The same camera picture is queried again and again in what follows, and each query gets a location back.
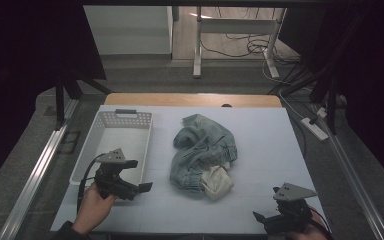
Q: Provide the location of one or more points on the white perforated plastic basket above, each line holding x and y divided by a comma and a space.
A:
123, 133

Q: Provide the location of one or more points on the white plug adaptor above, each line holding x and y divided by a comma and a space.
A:
321, 112

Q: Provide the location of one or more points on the white desk frame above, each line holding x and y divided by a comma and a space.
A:
233, 26

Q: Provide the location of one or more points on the cream white cloth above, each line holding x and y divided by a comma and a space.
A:
216, 183

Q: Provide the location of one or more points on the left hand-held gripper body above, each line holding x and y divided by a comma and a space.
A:
113, 181

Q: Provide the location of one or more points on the aluminium frame rail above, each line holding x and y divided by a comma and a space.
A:
36, 173
353, 180

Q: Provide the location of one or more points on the faded blue denim garment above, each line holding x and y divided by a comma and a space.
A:
200, 146

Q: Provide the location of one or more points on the white cabinet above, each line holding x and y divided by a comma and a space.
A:
130, 30

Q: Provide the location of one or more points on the black metal stand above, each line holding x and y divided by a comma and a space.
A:
59, 106
332, 110

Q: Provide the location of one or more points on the white power strip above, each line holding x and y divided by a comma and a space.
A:
315, 130

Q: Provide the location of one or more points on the black curtain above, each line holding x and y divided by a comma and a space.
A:
373, 66
20, 66

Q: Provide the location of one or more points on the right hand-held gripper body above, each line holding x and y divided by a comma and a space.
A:
290, 216

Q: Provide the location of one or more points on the person's left hand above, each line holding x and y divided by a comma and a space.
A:
95, 206

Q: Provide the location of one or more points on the light blue table mat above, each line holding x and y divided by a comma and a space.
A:
263, 150

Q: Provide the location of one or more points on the person's right hand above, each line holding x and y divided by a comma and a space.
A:
310, 234

